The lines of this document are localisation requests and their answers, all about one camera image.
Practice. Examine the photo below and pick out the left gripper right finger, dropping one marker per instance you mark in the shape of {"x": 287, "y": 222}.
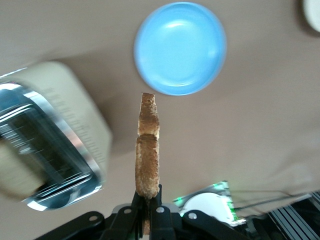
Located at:
{"x": 162, "y": 225}

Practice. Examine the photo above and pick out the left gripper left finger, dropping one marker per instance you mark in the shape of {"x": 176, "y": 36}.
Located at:
{"x": 125, "y": 225}

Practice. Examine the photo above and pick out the beige plate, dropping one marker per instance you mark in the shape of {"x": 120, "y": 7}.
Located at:
{"x": 313, "y": 12}

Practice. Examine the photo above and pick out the blue plate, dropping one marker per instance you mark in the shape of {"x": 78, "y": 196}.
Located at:
{"x": 180, "y": 47}

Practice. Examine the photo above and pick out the brown bread slice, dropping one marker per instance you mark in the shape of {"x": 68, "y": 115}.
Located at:
{"x": 15, "y": 170}
{"x": 147, "y": 150}

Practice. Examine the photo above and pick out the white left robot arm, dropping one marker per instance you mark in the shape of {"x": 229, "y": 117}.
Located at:
{"x": 205, "y": 202}

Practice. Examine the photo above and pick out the beige chrome toaster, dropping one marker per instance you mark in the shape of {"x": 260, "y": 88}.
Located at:
{"x": 75, "y": 100}

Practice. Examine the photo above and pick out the aluminium frame rail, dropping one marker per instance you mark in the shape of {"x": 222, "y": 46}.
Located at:
{"x": 295, "y": 220}

